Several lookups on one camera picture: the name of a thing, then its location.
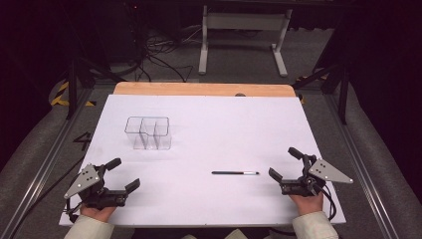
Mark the person's right hand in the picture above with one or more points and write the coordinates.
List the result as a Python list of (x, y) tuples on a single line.
[(308, 203)]

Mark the white table cover sheet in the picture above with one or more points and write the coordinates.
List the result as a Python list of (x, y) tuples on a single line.
[(212, 132)]

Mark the black pen with silver end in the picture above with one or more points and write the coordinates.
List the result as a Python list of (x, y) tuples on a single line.
[(234, 173)]

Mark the person's left hand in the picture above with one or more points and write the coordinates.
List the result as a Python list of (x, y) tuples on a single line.
[(98, 213)]

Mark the clear plastic divided organizer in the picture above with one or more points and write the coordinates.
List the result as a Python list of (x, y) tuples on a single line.
[(148, 132)]

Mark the aluminium floor rail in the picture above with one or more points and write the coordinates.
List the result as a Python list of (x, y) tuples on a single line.
[(361, 166), (40, 172)]

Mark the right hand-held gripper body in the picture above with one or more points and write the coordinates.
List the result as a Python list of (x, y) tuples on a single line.
[(326, 173)]

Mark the black tripod stand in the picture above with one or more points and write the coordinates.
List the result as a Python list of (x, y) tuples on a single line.
[(72, 86), (343, 89)]

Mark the white metal stand frame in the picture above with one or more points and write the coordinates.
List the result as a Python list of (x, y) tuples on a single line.
[(244, 21)]

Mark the yellow and black hazard tape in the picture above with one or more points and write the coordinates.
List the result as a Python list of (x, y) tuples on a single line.
[(60, 96)]

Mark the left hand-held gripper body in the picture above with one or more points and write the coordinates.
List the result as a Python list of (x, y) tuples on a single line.
[(87, 179)]

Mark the black tape floor mark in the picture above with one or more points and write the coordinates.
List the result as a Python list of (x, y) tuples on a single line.
[(84, 139)]

